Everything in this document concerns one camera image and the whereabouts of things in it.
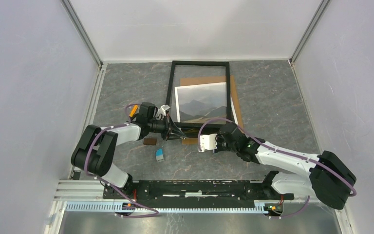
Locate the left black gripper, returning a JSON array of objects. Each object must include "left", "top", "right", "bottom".
[{"left": 148, "top": 114, "right": 187, "bottom": 141}]

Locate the small brown wooden block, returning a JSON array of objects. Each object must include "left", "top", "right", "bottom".
[{"left": 143, "top": 138, "right": 157, "bottom": 146}]

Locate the mountain landscape photo print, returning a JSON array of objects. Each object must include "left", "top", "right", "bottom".
[{"left": 172, "top": 82, "right": 227, "bottom": 123}]

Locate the orange handled screwdriver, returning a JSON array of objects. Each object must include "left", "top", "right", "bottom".
[{"left": 129, "top": 105, "right": 139, "bottom": 117}]

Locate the black picture frame with photo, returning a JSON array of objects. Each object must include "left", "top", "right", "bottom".
[{"left": 165, "top": 60, "right": 233, "bottom": 138}]

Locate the brown fibreboard backing board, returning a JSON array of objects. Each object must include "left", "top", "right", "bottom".
[{"left": 180, "top": 76, "right": 243, "bottom": 145}]

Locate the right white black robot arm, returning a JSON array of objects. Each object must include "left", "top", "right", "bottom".
[{"left": 214, "top": 123, "right": 357, "bottom": 210}]

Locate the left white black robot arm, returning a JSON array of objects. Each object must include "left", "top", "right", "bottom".
[{"left": 71, "top": 102, "right": 186, "bottom": 199}]

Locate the blue grey eraser block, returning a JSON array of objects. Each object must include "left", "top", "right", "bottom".
[{"left": 155, "top": 149, "right": 165, "bottom": 162}]

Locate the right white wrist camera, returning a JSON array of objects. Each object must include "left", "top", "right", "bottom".
[{"left": 198, "top": 134, "right": 217, "bottom": 152}]

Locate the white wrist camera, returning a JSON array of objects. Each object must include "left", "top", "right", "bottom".
[
  {"left": 156, "top": 105, "right": 170, "bottom": 117},
  {"left": 198, "top": 134, "right": 217, "bottom": 152}
]

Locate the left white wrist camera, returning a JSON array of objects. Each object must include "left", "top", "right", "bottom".
[{"left": 156, "top": 105, "right": 170, "bottom": 117}]

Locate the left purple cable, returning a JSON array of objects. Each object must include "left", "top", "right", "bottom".
[{"left": 86, "top": 103, "right": 160, "bottom": 219}]

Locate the purple cable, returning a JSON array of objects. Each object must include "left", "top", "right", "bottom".
[
  {"left": 197, "top": 117, "right": 358, "bottom": 219},
  {"left": 86, "top": 103, "right": 160, "bottom": 219}
]

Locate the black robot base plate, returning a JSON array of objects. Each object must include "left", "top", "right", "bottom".
[{"left": 102, "top": 179, "right": 295, "bottom": 209}]

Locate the left aluminium floor rail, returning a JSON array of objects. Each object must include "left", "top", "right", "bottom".
[{"left": 69, "top": 63, "right": 108, "bottom": 180}]

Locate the blue slotted cable duct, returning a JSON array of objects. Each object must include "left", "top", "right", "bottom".
[{"left": 65, "top": 201, "right": 267, "bottom": 214}]

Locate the aluminium front rail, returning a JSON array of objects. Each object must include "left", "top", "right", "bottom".
[{"left": 54, "top": 180, "right": 347, "bottom": 203}]

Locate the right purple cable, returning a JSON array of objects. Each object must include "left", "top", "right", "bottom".
[{"left": 197, "top": 117, "right": 358, "bottom": 219}]

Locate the left aluminium corner post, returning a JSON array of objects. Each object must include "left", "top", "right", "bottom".
[{"left": 60, "top": 0, "right": 103, "bottom": 67}]

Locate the aluminium corner post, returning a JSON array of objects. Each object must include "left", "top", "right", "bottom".
[
  {"left": 60, "top": 0, "right": 103, "bottom": 67},
  {"left": 289, "top": 0, "right": 331, "bottom": 66}
]

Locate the right aluminium corner post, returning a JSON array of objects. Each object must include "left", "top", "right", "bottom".
[{"left": 289, "top": 0, "right": 331, "bottom": 66}]

